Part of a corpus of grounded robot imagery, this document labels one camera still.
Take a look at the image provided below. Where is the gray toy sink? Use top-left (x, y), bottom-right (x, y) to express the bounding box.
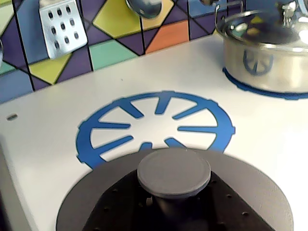
top-left (0, 136), bottom-right (33, 231)

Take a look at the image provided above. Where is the blue toy kitchen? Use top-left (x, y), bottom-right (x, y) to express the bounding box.
top-left (0, 0), bottom-right (308, 231)

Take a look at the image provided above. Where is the blue burner print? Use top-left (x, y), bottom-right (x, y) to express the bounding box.
top-left (222, 66), bottom-right (308, 100)
top-left (76, 90), bottom-right (236, 170)

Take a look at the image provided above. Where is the colourful mosaic backsplash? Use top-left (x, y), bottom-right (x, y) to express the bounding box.
top-left (0, 0), bottom-right (244, 104)

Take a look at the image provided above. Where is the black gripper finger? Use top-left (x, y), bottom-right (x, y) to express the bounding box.
top-left (168, 173), bottom-right (275, 231)
top-left (81, 170), bottom-right (167, 231)

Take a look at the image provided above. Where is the steel ladle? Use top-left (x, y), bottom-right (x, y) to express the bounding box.
top-left (126, 0), bottom-right (163, 19)

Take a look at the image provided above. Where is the dark gray pot lid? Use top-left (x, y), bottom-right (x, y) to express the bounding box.
top-left (56, 147), bottom-right (295, 231)

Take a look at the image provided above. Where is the stainless steel pot lid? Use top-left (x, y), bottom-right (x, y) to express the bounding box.
top-left (216, 0), bottom-right (308, 49)

